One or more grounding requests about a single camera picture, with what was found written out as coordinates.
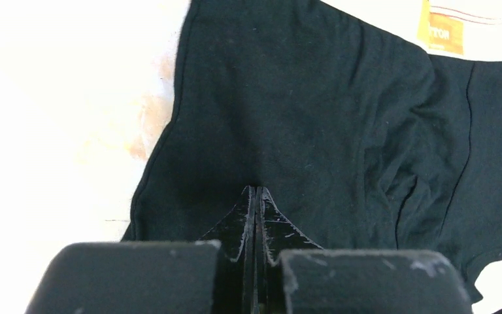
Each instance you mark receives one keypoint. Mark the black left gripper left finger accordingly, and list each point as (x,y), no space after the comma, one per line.
(214,274)

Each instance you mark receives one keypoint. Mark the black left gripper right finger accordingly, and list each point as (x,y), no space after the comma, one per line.
(296,275)

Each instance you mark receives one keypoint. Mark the black underwear with beige waistband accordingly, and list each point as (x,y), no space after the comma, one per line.
(364,140)

